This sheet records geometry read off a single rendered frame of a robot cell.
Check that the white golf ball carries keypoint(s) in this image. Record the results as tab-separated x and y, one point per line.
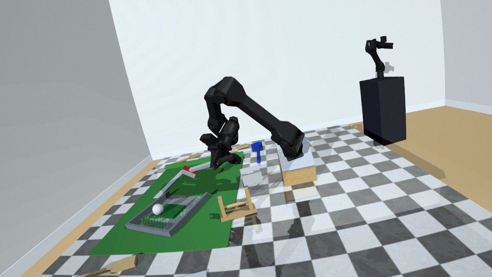
158	209

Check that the blue putter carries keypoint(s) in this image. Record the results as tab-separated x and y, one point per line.
256	146

